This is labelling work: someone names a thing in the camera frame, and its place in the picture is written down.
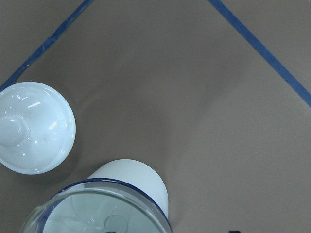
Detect white enamel cup blue rim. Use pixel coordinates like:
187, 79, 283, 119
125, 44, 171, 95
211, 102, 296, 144
58, 159, 172, 233

